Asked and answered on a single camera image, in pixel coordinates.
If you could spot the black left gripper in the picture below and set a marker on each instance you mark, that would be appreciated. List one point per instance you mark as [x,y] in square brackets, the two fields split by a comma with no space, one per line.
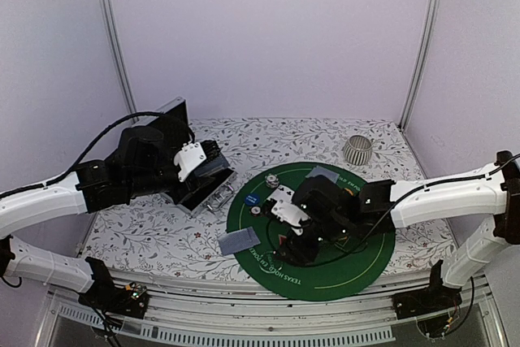
[193,184]

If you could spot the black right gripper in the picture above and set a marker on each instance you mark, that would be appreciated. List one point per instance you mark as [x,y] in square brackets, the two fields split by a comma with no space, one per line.
[298,253]

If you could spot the four of clubs card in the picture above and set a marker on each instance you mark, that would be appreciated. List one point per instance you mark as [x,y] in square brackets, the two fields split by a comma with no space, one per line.
[281,193]

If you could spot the black white chip stack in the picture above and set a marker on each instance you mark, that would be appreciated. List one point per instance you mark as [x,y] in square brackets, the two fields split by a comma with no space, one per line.
[272,181]

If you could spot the blue playing card deck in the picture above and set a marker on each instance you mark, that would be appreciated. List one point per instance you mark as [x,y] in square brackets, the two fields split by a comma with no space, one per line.
[212,167]

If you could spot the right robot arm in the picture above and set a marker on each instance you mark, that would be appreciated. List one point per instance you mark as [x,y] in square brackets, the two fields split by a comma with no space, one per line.
[320,210]

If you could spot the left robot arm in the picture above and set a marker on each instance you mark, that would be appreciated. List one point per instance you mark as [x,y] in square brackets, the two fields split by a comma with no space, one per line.
[144,163]

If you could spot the aluminium poker chip case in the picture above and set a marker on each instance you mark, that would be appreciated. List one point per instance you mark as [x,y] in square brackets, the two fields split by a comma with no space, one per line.
[172,121]

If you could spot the clear dealer button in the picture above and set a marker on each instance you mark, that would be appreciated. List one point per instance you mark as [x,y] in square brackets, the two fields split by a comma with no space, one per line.
[269,263]

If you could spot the round green poker mat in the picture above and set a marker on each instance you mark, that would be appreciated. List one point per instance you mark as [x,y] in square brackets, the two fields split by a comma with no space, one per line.
[342,268]

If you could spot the blue small blind button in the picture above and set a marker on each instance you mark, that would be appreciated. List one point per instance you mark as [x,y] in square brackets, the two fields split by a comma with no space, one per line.
[251,199]

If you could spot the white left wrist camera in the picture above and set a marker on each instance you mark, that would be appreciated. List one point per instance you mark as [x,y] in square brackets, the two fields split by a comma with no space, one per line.
[188,158]

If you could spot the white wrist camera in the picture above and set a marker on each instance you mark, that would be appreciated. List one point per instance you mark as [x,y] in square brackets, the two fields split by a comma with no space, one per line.
[188,158]
[290,214]

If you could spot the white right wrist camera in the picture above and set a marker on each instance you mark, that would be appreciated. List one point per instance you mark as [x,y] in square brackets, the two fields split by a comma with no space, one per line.
[290,214]

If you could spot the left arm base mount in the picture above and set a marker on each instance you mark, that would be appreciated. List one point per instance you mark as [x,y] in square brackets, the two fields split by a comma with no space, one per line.
[131,300]

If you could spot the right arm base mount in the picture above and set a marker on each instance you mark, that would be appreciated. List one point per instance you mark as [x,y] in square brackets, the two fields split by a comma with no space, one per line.
[433,298]

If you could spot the left aluminium corner post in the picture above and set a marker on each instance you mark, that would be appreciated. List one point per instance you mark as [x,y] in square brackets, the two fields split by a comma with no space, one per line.
[117,55]

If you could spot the aluminium corner post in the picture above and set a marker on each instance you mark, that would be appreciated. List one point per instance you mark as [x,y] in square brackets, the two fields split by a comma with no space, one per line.
[117,55]
[420,63]

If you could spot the right aluminium corner post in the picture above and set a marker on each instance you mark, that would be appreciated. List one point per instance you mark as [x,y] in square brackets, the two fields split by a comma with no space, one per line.
[420,63]

